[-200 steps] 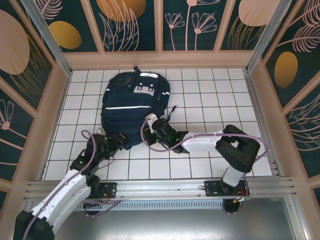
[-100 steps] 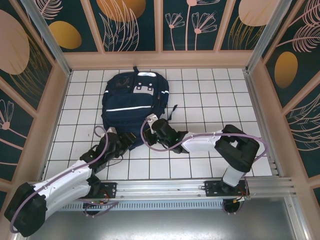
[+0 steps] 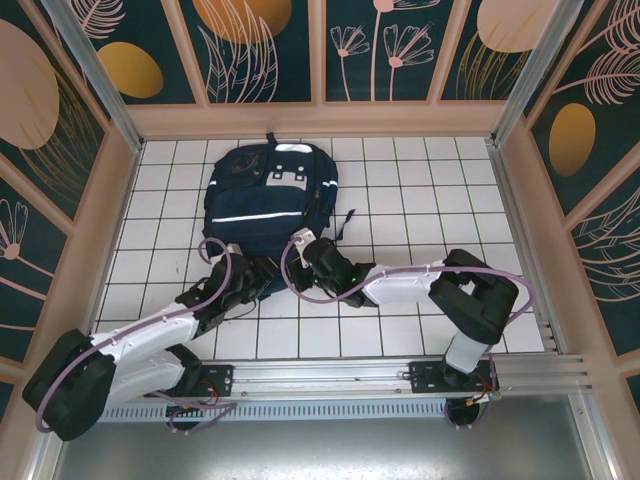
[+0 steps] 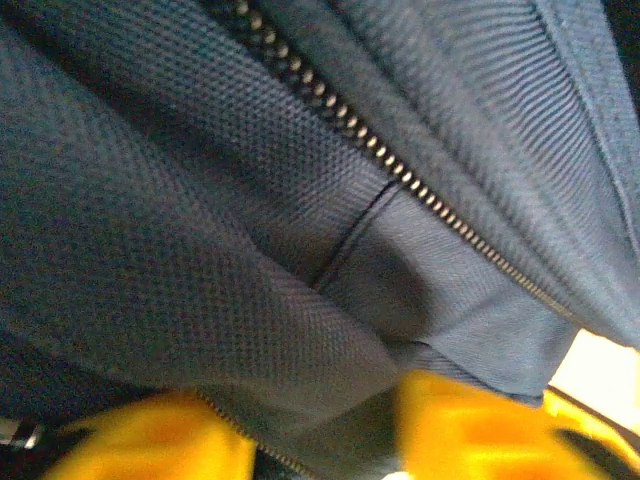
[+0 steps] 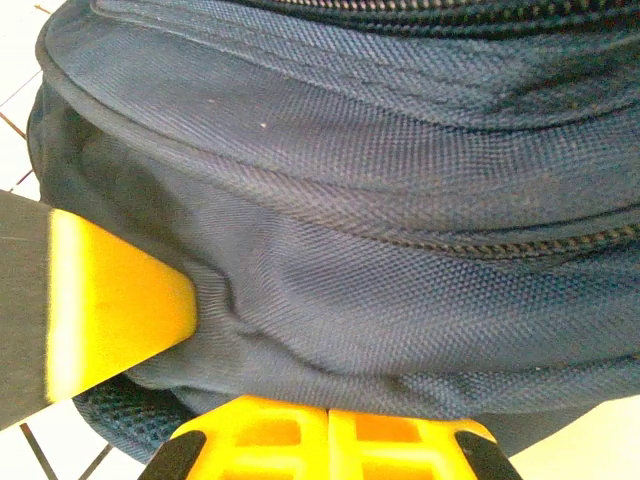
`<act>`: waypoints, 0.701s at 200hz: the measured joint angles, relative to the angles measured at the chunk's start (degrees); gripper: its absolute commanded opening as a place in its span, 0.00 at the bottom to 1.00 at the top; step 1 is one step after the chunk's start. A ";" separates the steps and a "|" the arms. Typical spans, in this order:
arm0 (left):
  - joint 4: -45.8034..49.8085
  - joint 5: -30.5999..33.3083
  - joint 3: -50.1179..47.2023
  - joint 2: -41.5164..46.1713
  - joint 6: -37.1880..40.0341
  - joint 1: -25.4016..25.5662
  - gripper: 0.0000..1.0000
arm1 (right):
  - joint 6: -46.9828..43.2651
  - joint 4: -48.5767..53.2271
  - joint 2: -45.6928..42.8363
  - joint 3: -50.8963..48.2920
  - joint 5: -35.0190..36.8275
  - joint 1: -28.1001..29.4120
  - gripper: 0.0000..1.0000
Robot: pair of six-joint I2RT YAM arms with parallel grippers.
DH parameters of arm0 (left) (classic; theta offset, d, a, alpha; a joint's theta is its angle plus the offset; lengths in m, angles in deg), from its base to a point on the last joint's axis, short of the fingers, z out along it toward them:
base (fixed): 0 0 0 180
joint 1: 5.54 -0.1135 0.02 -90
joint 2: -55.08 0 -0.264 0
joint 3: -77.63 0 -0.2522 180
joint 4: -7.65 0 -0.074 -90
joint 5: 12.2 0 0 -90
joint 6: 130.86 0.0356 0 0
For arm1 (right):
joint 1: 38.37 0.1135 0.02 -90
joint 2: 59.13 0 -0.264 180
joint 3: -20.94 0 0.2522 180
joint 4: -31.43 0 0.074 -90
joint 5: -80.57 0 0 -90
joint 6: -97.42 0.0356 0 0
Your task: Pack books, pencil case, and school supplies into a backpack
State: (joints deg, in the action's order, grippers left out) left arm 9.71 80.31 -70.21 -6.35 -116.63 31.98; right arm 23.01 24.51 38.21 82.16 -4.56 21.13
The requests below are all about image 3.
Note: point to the navy blue backpack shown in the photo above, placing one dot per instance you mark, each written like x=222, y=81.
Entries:
x=260, y=200

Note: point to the right power connector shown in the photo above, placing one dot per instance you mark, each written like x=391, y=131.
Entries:
x=482, y=397

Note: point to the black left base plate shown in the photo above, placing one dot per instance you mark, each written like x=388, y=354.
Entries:
x=220, y=375

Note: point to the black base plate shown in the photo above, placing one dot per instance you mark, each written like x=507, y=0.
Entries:
x=220, y=375
x=422, y=375

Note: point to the aluminium frame post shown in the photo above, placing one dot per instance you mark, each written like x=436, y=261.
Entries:
x=95, y=75
x=535, y=65

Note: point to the power connector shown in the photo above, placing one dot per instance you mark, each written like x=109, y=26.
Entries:
x=192, y=407
x=482, y=397

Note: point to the left power connector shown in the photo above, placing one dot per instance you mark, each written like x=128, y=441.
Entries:
x=192, y=407

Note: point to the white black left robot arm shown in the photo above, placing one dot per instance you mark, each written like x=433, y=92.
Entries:
x=150, y=325

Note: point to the aluminium mounting rail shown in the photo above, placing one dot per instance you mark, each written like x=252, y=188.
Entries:
x=320, y=375

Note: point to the aluminium side rail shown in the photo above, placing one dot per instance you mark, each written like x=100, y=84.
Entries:
x=525, y=210

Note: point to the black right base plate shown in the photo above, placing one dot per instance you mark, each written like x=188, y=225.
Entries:
x=422, y=375

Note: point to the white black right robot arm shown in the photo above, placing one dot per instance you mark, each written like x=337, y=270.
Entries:
x=400, y=285

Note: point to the grey metal sheet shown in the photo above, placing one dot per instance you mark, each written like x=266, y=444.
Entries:
x=320, y=450

